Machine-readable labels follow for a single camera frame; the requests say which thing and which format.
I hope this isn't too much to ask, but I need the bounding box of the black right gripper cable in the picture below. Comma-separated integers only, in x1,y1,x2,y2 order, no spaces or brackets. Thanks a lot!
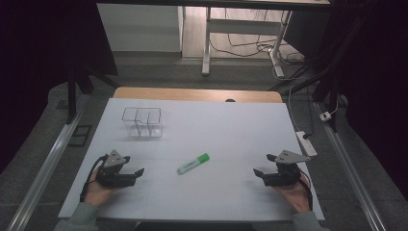
297,169,315,212

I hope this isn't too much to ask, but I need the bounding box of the black floor frame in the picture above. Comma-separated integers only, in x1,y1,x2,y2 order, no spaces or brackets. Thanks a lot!
67,124,93,148

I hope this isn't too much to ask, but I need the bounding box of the wooden table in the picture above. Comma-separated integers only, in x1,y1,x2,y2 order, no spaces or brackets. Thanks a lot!
112,86,284,105

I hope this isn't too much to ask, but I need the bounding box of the person's left hand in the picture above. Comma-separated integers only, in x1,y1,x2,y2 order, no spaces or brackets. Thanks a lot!
83,167,120,208

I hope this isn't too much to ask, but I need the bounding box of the white cabinet panel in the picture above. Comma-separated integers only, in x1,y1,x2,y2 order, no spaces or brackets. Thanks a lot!
96,3,185,54

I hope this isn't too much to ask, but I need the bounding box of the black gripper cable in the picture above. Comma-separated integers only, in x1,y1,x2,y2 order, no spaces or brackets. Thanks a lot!
297,169,315,212
79,153,111,203

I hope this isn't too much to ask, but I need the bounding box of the black metal stand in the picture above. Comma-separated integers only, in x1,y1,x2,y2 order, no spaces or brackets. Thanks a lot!
64,62,121,125
268,13,367,133

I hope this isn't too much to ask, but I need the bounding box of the dark curtain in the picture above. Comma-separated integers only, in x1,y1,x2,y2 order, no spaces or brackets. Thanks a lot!
283,0,408,201

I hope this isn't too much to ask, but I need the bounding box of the white power strip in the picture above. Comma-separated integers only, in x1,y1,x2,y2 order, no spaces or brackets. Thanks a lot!
294,130,319,158

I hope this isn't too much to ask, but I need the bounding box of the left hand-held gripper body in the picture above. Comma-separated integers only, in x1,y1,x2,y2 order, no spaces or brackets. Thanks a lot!
95,149,138,189

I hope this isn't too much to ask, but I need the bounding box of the green highlighter marker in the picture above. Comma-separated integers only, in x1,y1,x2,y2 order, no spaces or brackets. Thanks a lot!
176,152,212,176

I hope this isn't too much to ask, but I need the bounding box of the person's right hand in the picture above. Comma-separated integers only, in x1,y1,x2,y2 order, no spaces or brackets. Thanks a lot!
273,172,313,214

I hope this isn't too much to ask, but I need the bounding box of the tangle of floor cables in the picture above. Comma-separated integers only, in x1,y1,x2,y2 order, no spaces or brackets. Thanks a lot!
209,8,306,66

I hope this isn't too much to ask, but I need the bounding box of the clear plastic divided organizer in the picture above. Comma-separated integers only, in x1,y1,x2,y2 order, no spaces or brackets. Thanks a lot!
120,106,165,140

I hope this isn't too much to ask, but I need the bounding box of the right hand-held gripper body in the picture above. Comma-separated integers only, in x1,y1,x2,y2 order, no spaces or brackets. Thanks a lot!
263,149,312,188

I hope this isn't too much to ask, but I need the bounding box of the white desk frame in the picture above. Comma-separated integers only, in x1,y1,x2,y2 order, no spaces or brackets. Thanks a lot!
201,5,293,79

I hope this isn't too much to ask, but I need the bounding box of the white table mat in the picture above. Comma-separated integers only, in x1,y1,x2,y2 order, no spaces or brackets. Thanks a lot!
58,97,326,223

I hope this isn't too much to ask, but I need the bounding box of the aluminium floor rail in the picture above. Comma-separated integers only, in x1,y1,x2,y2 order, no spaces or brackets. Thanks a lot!
5,92,91,231
313,101,389,231

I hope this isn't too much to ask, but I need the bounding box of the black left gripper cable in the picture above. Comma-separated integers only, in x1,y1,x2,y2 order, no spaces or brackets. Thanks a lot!
79,153,111,203

